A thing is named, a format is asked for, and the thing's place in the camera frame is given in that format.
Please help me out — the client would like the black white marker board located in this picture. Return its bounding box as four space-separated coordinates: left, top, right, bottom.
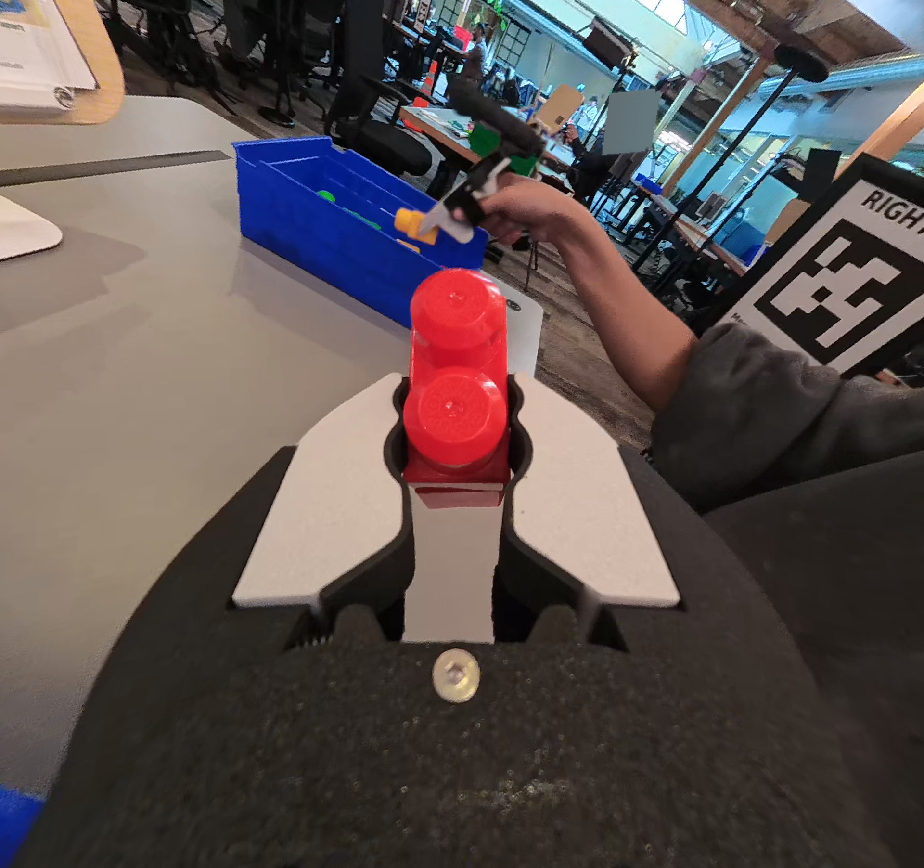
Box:
711 153 924 378

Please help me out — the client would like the black office chair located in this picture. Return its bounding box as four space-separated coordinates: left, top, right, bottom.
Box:
323 0 434 177

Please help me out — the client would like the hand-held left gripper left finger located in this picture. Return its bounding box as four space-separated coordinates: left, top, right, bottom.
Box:
231 371 418 644

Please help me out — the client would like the black round-top pole stand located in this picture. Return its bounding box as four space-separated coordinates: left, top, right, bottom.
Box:
631 43 831 273

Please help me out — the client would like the person's right forearm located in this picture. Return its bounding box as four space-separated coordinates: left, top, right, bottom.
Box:
559 207 924 515

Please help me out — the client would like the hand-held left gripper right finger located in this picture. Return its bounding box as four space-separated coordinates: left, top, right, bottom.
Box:
493 371 681 644

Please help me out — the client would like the yellow toy block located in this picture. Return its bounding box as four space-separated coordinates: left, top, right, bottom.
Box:
393 207 439 246

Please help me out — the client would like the grey desk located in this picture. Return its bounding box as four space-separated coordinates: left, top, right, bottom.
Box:
0 95 544 797

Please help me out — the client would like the green plastic bin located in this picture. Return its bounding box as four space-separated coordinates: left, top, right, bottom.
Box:
468 123 541 177

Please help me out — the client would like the silver ventilation duct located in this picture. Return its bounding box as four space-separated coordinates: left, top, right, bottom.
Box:
758 52 924 100

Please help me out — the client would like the red toy block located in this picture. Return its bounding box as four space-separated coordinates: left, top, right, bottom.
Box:
400 269 515 509

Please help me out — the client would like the blue plastic storage bin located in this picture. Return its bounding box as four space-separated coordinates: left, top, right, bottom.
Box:
0 785 46 868
232 135 490 331

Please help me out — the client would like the person's right hand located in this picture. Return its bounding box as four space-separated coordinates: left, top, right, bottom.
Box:
476 175 602 249

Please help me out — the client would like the black overhead camera stand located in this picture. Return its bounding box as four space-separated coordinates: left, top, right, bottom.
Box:
570 16 641 205

